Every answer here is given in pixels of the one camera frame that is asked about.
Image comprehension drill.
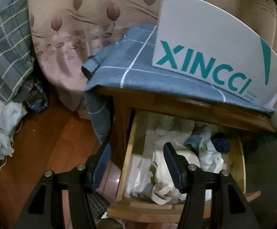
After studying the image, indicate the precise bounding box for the light blue white underwear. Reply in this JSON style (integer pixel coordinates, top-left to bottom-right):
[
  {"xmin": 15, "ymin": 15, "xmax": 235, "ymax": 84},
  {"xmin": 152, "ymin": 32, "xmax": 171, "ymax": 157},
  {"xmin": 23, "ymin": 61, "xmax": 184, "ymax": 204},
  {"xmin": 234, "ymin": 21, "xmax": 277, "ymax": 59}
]
[{"xmin": 183, "ymin": 125, "xmax": 224, "ymax": 173}]

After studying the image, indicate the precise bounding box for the dark blue lace underwear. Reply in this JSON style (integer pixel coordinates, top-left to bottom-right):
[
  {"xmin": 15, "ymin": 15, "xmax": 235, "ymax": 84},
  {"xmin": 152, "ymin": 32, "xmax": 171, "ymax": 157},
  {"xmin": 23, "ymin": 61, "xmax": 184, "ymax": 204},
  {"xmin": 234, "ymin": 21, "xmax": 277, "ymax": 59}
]
[{"xmin": 211, "ymin": 132, "xmax": 231, "ymax": 154}]

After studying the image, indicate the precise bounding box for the wooden drawer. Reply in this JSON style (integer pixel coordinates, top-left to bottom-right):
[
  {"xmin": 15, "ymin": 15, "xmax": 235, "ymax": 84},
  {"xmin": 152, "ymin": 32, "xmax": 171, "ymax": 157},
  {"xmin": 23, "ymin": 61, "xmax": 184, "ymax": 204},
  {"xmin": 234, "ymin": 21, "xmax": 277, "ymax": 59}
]
[{"xmin": 106, "ymin": 109, "xmax": 261, "ymax": 223}]

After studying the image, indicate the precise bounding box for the cream ribbed knit garment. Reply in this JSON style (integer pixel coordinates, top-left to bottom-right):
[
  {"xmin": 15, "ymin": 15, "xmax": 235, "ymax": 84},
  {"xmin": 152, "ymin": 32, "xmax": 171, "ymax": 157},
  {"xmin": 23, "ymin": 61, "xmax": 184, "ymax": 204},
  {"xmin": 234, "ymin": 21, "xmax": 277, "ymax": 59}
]
[{"xmin": 152, "ymin": 137, "xmax": 200, "ymax": 187}]

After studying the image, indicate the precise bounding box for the white folded garment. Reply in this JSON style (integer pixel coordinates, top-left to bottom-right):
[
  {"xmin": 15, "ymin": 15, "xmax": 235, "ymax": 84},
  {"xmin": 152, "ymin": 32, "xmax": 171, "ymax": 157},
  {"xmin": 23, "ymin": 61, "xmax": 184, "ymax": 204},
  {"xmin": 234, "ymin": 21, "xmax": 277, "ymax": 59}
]
[{"xmin": 124, "ymin": 155, "xmax": 155, "ymax": 201}]

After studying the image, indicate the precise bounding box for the white crumpled clothes pile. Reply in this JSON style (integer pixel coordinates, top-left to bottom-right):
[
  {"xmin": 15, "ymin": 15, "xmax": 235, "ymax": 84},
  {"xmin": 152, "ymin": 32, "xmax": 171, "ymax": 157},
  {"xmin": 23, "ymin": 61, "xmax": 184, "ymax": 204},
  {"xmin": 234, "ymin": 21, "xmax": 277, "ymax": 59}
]
[{"xmin": 0, "ymin": 100, "xmax": 27, "ymax": 160}]

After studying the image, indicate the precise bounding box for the grey knit garment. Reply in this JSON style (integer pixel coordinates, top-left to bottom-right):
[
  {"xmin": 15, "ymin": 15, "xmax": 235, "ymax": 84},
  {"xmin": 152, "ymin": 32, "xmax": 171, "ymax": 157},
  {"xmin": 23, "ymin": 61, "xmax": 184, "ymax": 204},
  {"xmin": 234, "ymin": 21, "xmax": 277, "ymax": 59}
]
[{"xmin": 154, "ymin": 116, "xmax": 195, "ymax": 138}]

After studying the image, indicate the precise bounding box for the wooden nightstand cabinet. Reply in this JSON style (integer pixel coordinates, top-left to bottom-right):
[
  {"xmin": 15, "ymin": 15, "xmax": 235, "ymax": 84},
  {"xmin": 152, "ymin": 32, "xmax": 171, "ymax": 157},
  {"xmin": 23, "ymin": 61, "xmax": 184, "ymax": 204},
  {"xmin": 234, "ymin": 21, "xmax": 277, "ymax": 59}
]
[{"xmin": 96, "ymin": 86, "xmax": 277, "ymax": 169}]

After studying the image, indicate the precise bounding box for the grey plaid cloth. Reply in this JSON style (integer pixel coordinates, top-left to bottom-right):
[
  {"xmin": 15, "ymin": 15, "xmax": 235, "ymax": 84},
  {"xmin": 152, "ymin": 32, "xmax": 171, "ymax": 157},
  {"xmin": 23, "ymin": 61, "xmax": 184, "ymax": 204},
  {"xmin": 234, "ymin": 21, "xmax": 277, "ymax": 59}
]
[{"xmin": 0, "ymin": 0, "xmax": 34, "ymax": 103}]

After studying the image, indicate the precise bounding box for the blue checked cloth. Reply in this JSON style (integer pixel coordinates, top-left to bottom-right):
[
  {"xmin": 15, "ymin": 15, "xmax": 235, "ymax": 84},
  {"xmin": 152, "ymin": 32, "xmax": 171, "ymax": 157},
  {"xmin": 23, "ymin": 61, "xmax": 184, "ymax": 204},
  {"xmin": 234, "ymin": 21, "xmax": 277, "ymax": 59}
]
[{"xmin": 82, "ymin": 24, "xmax": 274, "ymax": 142}]

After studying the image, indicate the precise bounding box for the white XINCCI box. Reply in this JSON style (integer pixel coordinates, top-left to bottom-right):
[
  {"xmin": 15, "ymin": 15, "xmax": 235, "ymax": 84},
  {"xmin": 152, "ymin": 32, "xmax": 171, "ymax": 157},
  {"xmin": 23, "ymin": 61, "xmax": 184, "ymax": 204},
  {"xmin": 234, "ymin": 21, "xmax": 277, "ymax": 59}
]
[{"xmin": 152, "ymin": 0, "xmax": 277, "ymax": 109}]

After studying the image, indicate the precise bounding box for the pink patterned curtain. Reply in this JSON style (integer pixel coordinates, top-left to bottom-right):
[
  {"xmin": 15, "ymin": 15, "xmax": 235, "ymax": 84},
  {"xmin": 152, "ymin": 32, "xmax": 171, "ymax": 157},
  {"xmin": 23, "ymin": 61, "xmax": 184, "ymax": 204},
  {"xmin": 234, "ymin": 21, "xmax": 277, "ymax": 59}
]
[{"xmin": 28, "ymin": 0, "xmax": 277, "ymax": 111}]

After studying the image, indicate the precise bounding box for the beige elastic strap garment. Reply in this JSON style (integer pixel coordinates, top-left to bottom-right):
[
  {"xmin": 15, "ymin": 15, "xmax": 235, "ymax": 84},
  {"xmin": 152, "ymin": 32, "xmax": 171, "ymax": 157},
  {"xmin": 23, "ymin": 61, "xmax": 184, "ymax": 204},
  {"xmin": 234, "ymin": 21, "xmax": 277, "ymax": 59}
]
[{"xmin": 151, "ymin": 182, "xmax": 186, "ymax": 205}]

